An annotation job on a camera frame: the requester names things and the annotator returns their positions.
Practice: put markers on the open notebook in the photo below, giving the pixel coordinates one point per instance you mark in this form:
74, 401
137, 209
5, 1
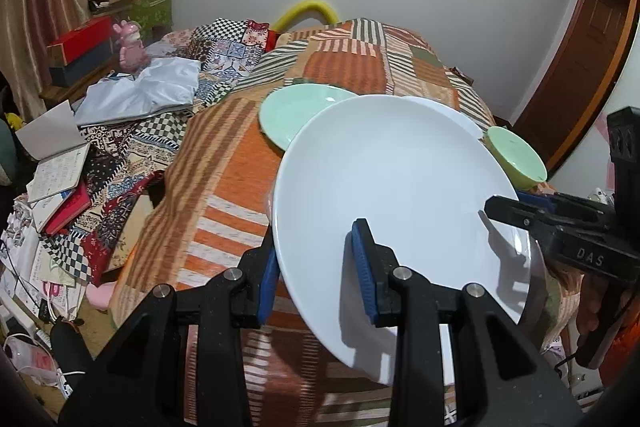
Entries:
55, 167

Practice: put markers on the red book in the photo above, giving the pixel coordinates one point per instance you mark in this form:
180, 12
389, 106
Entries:
70, 209

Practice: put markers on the dark blue box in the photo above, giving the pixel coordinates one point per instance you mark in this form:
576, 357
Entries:
85, 69

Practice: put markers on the wooden door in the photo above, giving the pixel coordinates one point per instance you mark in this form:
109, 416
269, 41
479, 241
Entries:
575, 72

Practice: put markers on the green bowl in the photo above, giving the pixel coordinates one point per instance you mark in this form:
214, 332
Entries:
520, 167

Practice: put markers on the pile of white papers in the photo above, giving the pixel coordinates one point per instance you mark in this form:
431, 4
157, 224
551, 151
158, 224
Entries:
30, 257

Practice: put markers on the green box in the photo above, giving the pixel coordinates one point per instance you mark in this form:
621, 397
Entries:
150, 12

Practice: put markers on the large white plate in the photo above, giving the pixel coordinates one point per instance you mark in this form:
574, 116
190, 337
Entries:
400, 167

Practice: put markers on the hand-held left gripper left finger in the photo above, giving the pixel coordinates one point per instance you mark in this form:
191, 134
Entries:
267, 282

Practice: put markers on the person's right hand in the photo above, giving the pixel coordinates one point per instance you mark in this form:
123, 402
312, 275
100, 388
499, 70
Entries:
595, 307

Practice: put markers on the orange patchwork blanket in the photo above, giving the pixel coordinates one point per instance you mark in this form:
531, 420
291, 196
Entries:
225, 167

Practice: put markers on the yellow tube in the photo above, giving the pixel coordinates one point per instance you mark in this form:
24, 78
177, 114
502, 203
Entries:
305, 3

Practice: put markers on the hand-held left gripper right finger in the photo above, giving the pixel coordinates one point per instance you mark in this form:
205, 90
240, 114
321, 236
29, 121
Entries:
362, 272

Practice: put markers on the red box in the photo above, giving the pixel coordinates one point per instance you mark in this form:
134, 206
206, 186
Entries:
75, 44

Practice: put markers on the silvery white cloth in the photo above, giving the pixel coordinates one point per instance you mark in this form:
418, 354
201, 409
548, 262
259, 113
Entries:
150, 87

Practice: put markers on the yellow toy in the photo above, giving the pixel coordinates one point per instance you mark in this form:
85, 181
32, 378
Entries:
13, 121

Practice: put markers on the wooden bedside table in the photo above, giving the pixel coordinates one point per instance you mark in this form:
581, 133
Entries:
60, 94

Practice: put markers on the checkered patchwork quilt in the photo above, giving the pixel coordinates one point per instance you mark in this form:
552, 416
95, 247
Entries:
150, 142

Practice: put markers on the pink slipper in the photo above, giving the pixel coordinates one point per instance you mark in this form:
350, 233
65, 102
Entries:
102, 296

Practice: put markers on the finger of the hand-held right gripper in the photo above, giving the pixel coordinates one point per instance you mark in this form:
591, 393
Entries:
515, 213
537, 199

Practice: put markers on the mint green plate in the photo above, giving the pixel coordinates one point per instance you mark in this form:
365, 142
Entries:
290, 112

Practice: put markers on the pink toy figure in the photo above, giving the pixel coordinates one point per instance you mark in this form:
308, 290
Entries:
131, 52

